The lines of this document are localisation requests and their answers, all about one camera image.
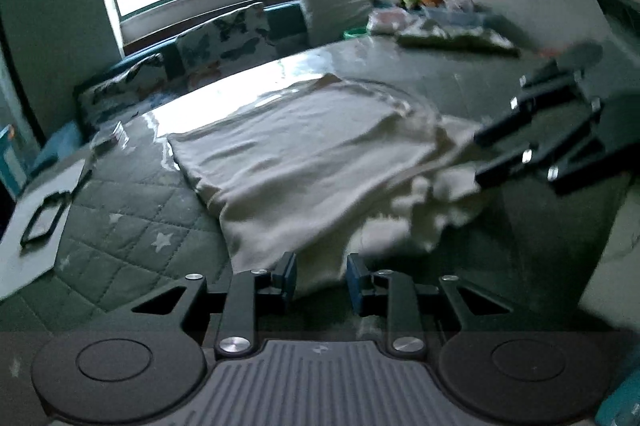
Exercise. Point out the butterfly print cushion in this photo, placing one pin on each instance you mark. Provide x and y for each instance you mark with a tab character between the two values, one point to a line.
125	88
225	41

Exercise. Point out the teal plastic container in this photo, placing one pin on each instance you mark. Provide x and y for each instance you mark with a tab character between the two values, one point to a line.
622	406

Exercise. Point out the white pillow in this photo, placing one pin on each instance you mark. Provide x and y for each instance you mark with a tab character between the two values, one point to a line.
335	16

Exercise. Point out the green bowl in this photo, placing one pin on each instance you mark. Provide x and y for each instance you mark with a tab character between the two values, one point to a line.
356	34

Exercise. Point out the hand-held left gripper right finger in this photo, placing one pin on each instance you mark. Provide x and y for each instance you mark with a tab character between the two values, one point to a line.
356	282

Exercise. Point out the black hexagonal frame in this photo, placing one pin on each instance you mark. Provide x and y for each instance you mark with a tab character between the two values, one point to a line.
60	218

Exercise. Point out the cream white garment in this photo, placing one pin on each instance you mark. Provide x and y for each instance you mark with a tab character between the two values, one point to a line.
300	156

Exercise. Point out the blue printed box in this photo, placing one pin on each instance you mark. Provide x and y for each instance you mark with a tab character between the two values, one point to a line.
12	161

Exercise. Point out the small white packet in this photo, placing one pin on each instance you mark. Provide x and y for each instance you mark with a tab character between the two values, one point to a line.
112	138

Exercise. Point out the pile of light clothes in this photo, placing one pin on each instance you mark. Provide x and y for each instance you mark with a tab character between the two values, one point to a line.
440	28

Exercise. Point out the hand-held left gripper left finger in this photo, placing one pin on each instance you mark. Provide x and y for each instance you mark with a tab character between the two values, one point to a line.
287	275

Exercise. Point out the white paper sheet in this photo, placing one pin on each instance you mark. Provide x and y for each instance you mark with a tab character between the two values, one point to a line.
30	256

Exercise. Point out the teal sofa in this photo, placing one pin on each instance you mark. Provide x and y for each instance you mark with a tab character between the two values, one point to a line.
285	18

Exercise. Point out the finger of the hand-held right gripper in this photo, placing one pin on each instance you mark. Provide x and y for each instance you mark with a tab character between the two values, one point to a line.
500	129
500	170

